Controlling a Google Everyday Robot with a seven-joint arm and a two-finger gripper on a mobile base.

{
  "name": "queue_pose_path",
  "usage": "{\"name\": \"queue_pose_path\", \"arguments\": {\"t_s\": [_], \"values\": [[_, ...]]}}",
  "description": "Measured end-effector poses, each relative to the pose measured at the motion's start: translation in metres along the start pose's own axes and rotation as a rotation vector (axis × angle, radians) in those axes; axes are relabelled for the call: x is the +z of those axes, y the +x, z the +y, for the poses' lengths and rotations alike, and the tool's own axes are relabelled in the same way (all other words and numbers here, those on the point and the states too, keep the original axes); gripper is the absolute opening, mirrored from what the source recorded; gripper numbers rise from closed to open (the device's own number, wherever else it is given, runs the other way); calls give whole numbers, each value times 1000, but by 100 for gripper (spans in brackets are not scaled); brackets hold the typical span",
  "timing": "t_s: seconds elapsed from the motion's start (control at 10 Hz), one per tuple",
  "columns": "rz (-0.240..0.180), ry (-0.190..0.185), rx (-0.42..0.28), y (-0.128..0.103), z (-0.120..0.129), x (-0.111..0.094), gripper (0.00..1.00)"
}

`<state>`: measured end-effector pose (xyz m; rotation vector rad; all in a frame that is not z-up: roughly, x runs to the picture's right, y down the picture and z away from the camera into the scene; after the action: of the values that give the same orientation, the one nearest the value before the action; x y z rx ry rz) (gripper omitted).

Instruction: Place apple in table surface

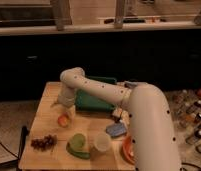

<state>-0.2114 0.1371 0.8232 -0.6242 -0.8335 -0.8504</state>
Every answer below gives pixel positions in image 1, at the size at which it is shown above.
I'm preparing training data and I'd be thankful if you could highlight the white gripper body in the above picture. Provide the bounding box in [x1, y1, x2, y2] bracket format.
[54, 96, 76, 121]

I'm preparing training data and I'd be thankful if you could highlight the red yellow apple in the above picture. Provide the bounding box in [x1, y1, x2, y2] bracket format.
[57, 115, 69, 128]

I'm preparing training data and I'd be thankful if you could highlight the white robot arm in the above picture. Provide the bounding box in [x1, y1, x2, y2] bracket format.
[57, 67, 182, 171]

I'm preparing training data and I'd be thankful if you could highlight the green dish rack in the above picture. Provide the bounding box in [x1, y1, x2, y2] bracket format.
[75, 76, 117, 112]

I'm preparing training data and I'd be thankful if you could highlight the green cup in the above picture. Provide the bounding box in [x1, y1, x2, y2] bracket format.
[69, 133, 86, 151]

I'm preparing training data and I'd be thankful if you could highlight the dark grape bunch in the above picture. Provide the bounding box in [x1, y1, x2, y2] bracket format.
[31, 135, 57, 151]

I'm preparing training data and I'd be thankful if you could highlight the beige plastic cup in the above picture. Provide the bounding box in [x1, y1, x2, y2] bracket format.
[91, 132, 111, 160]

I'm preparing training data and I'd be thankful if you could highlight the green plate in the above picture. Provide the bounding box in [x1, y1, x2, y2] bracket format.
[66, 144, 90, 160]

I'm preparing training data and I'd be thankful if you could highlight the blue sponge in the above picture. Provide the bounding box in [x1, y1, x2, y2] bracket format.
[106, 123, 127, 137]

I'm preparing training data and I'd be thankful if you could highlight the orange bowl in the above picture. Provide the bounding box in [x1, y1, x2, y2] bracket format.
[122, 136, 135, 165]

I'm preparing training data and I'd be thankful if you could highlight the spice bottle rack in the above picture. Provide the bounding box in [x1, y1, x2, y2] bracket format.
[169, 90, 201, 155]

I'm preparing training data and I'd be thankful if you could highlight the black cable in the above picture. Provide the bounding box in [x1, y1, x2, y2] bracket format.
[0, 125, 30, 171]

